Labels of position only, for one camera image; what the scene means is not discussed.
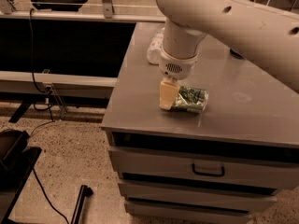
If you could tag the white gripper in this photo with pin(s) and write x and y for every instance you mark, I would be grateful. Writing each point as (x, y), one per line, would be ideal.
(176, 66)

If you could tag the crushed green soda can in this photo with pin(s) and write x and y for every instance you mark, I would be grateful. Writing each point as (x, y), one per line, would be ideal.
(190, 99)

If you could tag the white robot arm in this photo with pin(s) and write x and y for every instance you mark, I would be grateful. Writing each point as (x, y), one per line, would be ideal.
(263, 35)

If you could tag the blue soda can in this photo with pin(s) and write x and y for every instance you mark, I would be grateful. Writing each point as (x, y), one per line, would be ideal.
(236, 55)

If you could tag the white plastic bottle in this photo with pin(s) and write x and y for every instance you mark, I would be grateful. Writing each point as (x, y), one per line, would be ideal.
(154, 49)

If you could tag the grey drawer cabinet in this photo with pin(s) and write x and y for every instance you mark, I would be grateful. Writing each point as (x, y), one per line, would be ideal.
(250, 127)

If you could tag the black stand leg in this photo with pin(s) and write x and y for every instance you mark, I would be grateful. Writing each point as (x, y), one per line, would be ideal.
(84, 192)

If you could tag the black chair base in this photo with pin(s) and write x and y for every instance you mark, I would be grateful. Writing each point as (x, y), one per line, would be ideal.
(17, 161)

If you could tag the grey metal railing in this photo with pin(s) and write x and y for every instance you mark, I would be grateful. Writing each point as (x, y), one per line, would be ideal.
(92, 10)

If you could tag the black drawer handle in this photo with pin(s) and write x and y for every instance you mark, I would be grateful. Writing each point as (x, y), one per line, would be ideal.
(210, 172)

